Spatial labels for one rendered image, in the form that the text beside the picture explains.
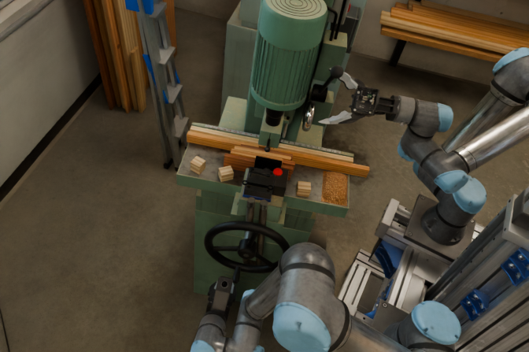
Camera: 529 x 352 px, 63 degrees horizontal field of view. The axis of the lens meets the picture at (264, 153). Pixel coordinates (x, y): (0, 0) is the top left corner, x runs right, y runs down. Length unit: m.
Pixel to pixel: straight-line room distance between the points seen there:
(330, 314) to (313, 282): 0.07
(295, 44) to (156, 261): 1.51
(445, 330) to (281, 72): 0.78
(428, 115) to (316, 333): 0.65
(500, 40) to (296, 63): 2.41
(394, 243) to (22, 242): 1.81
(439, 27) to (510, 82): 1.91
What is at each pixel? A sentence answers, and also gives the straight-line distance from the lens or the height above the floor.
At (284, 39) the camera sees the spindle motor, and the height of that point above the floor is 1.44.
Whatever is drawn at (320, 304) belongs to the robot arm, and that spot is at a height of 1.26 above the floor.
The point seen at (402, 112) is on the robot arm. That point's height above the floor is 1.34.
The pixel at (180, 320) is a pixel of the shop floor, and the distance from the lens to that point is 2.20.
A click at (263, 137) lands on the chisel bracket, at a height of 1.04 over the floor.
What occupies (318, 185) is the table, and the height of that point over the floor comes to 0.90.
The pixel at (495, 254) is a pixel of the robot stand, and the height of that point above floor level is 1.15.
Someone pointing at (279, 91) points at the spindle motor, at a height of 1.27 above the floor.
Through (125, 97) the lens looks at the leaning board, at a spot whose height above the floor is 0.14.
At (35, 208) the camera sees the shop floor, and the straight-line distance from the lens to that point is 2.64.
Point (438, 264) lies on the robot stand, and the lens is 1.72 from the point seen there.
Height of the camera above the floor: 2.05
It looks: 47 degrees down
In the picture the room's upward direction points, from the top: 11 degrees clockwise
